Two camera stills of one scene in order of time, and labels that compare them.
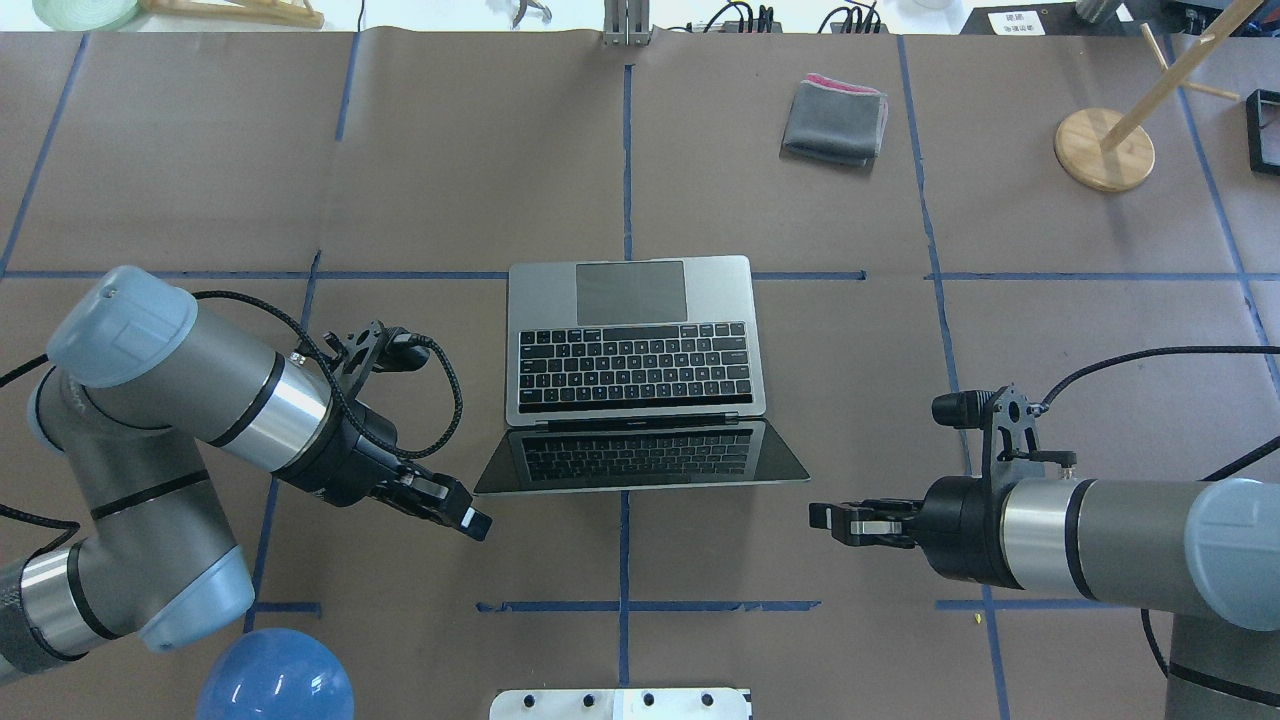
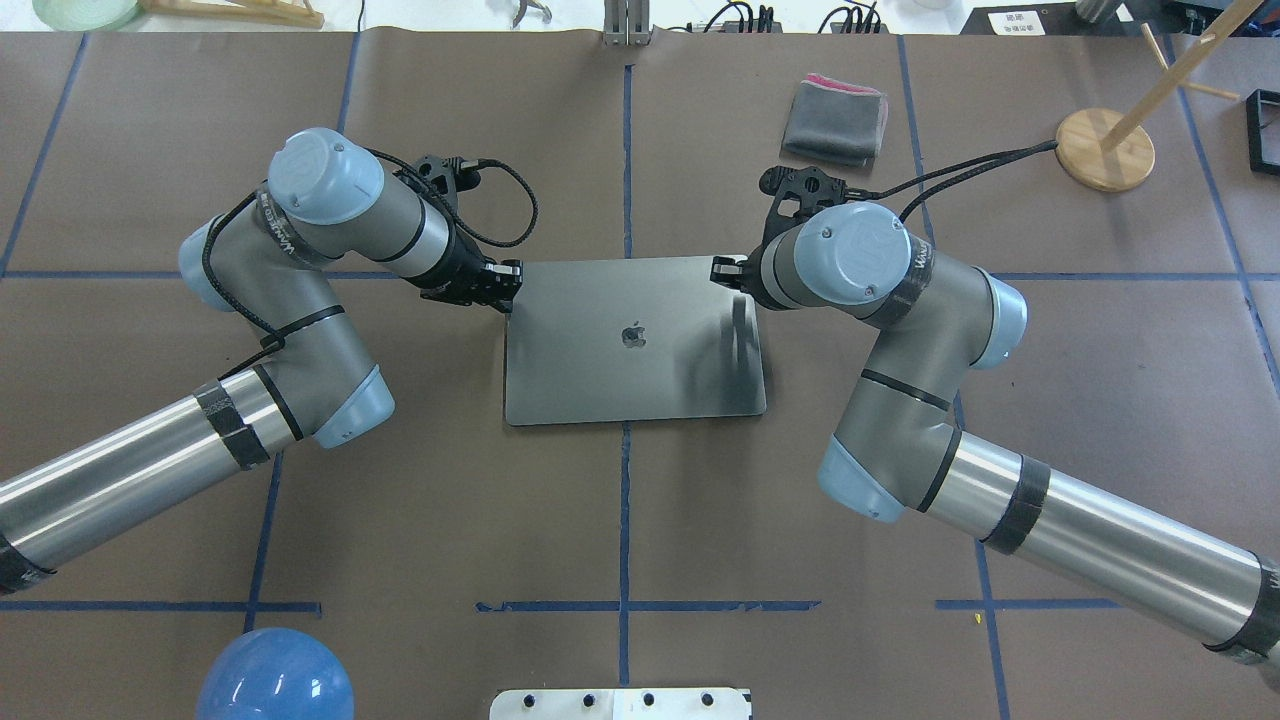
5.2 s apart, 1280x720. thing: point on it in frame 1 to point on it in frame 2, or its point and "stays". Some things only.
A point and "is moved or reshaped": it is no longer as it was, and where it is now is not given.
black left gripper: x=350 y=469 to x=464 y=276
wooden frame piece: x=296 y=13 stays
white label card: x=1016 y=23 stays
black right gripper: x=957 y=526 to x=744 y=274
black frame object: x=1263 y=126 stays
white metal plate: x=678 y=704 stays
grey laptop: x=634 y=372 is moved or reshaped
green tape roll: x=83 y=15 stays
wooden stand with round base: x=1106 y=149 stays
